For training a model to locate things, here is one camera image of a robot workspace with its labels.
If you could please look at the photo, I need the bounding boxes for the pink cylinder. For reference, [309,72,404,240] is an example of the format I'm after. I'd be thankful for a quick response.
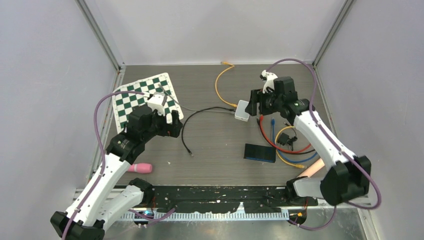
[127,163,153,174]

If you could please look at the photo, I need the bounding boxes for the yellow cable to router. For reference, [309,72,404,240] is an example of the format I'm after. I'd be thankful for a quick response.
[214,61,238,108]

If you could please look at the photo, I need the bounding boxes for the green white chessboard mat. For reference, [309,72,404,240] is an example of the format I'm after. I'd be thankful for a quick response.
[111,72,184,132]

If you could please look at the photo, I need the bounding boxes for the beige cylinder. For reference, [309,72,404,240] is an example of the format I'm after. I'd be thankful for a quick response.
[297,158,325,178]

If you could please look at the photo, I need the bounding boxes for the blue ethernet cable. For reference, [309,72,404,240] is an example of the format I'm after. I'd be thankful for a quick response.
[270,118,319,165]

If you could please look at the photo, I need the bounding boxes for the grey thin cable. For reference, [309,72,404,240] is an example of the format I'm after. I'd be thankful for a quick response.
[158,83,237,115]

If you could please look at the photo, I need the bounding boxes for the black power adapter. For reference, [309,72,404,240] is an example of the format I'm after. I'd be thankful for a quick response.
[276,132,298,151]

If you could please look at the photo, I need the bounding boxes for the black network switch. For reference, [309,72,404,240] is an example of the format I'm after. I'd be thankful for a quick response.
[243,143,276,163]

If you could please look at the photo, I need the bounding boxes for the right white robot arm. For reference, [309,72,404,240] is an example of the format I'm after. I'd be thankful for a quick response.
[245,70,372,206]

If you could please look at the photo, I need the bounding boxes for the red ethernet cable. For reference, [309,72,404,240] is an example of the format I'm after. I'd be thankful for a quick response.
[259,114,312,155]

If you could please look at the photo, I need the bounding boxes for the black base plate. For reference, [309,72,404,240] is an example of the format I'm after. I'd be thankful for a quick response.
[119,185,319,215]

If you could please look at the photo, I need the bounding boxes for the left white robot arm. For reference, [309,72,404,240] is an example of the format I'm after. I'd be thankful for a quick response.
[50,92,183,240]

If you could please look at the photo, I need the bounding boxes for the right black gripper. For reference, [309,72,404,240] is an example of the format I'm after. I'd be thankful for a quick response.
[245,88,283,117]

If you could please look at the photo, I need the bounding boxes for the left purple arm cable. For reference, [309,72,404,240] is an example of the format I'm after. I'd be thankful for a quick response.
[61,91,176,240]

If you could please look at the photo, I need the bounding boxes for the yellow ethernet cable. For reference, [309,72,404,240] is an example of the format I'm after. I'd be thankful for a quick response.
[274,125,306,170]

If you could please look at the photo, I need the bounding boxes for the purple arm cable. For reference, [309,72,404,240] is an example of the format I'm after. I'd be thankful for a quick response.
[61,91,176,240]
[266,58,382,231]

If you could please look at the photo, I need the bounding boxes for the black ethernet cable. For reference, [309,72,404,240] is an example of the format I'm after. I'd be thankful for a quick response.
[256,117,316,157]

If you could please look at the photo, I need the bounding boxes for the black cable to router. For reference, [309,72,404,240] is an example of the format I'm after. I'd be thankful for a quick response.
[181,106,237,157]

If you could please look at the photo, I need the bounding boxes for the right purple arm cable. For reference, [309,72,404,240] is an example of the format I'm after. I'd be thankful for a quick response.
[266,58,382,231]

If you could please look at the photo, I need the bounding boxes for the white router box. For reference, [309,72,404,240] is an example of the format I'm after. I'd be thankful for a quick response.
[234,100,250,122]

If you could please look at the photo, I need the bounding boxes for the slotted cable duct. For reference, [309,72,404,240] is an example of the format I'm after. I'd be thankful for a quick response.
[115,211,291,222]

